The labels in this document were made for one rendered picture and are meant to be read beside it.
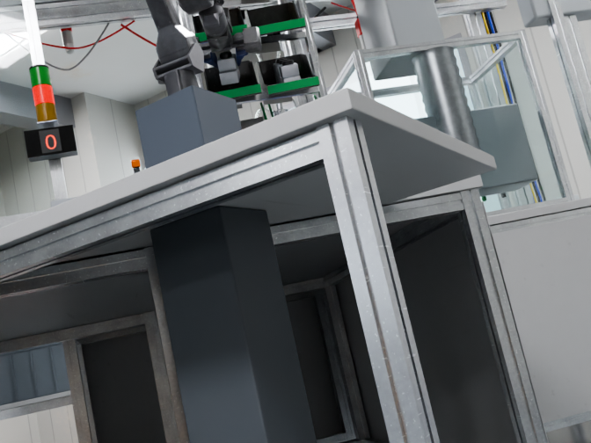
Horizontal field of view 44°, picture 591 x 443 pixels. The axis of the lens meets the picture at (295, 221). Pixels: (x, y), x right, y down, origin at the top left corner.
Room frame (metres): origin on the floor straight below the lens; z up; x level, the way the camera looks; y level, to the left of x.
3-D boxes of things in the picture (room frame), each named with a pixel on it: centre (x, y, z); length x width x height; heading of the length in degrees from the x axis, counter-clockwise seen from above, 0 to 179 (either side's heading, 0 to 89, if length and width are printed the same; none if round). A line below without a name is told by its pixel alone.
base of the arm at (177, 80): (1.36, 0.16, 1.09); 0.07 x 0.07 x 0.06; 62
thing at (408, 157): (1.40, 0.13, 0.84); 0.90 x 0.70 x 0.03; 62
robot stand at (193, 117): (1.36, 0.16, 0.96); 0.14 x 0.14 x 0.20; 62
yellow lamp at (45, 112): (1.81, 0.57, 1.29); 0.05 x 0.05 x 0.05
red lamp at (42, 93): (1.81, 0.57, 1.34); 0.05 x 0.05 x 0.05
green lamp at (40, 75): (1.81, 0.57, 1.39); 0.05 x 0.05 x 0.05
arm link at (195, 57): (1.36, 0.16, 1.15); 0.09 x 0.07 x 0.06; 71
